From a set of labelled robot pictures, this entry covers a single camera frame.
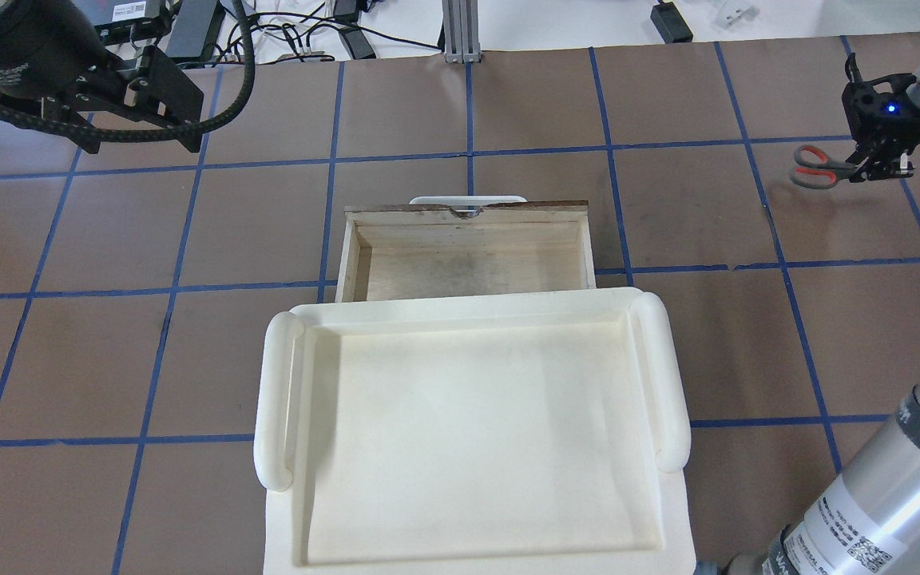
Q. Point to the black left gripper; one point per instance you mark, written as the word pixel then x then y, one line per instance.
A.
pixel 6 49

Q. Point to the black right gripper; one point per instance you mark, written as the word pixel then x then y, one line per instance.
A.
pixel 879 118

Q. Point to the grey orange handled scissors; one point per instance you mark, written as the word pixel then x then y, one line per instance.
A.
pixel 814 169

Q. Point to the wooden drawer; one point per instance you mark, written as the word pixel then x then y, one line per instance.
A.
pixel 464 248

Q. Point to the white drawer handle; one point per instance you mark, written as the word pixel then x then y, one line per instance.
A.
pixel 468 198

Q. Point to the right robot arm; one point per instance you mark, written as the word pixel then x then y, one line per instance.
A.
pixel 796 359

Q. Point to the black electronics box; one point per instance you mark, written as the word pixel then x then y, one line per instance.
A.
pixel 117 22

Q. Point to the black power adapter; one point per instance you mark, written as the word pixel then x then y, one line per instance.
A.
pixel 669 23

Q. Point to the white plastic tray cabinet top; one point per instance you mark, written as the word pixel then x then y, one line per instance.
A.
pixel 538 433

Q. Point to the aluminium frame post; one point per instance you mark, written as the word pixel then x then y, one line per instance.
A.
pixel 460 32

